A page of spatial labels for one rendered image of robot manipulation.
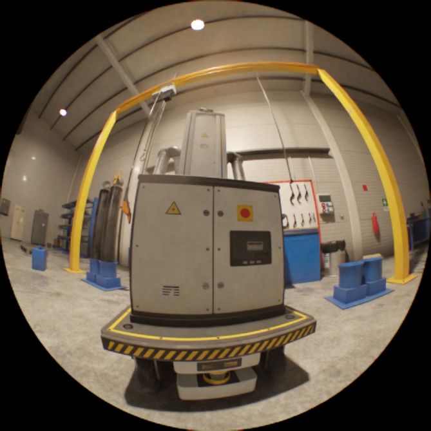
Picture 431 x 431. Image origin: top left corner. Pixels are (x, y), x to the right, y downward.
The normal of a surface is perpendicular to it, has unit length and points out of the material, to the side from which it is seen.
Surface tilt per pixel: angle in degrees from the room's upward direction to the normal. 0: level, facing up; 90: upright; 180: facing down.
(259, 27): 174
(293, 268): 90
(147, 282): 90
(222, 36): 174
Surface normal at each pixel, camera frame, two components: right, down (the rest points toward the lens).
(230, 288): 0.18, -0.24
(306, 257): -0.25, -0.24
